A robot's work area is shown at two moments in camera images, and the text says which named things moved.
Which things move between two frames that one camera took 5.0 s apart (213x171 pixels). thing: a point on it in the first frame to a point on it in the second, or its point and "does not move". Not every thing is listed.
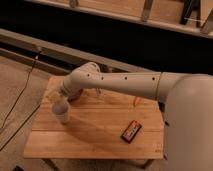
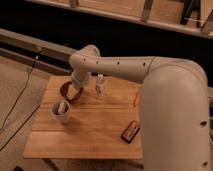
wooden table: x=101 y=125 does not move
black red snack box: x=131 y=131 does not move
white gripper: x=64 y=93 to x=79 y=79
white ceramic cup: x=61 y=111 does not move
